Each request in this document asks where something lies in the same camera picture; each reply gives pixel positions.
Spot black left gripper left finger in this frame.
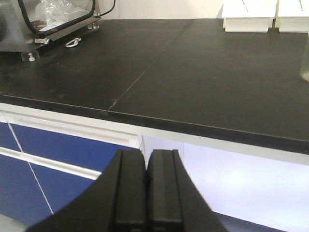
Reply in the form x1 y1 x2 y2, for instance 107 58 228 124
26 149 147 232

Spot white box left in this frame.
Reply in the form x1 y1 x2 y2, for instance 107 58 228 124
222 0 277 33

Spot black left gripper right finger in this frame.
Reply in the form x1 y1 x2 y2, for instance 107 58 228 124
147 150 227 232

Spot black power cable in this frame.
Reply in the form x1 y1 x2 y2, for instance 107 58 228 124
98 0 116 16

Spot white box right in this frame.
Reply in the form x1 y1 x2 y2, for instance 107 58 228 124
275 0 309 33

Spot clear appliance foot rear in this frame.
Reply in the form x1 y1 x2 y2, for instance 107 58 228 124
87 21 99 30

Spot white box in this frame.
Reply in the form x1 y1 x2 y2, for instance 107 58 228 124
222 0 277 33
275 0 309 33

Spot metal carabiner clip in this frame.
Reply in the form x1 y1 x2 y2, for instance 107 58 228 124
65 38 82 48

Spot clear appliance foot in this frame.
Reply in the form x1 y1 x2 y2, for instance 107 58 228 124
87 21 99 30
20 50 40 62

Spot stainless steel lab appliance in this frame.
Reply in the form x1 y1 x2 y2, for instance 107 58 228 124
0 0 100 53

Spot clear appliance foot front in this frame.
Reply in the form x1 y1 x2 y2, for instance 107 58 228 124
20 50 40 62

